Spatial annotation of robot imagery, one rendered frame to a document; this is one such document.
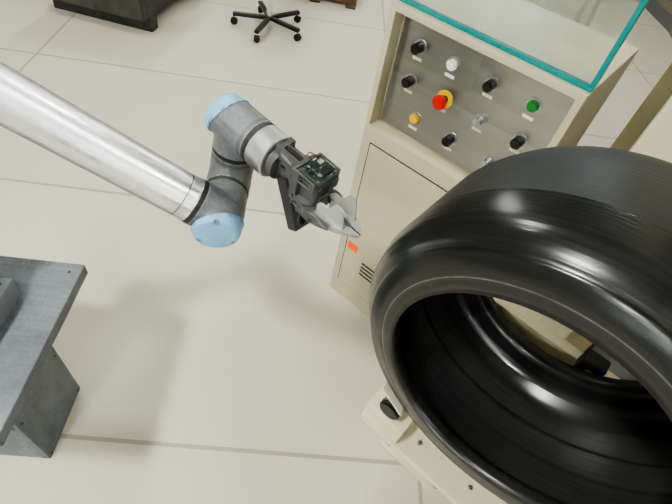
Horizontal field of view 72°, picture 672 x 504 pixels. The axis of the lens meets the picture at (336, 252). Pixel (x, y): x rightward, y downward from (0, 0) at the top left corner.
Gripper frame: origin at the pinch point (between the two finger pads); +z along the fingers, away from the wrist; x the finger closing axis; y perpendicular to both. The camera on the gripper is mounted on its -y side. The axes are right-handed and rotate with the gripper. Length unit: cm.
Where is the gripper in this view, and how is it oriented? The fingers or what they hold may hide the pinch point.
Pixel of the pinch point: (353, 233)
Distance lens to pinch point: 83.1
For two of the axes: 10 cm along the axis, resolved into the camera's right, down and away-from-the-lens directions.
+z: 7.2, 6.5, -2.6
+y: 2.3, -5.7, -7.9
